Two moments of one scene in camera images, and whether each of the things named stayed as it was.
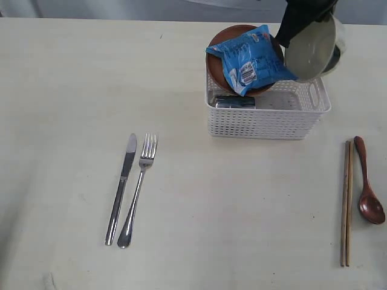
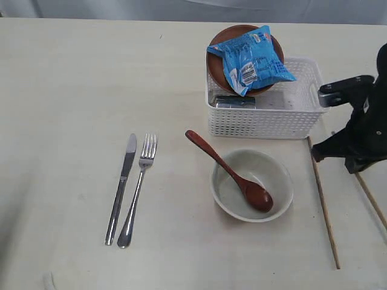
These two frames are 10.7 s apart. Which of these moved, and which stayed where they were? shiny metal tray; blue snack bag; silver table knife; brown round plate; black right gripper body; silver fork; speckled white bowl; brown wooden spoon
Moved: speckled white bowl; brown wooden spoon; black right gripper body
Stayed: silver table knife; blue snack bag; shiny metal tray; silver fork; brown round plate
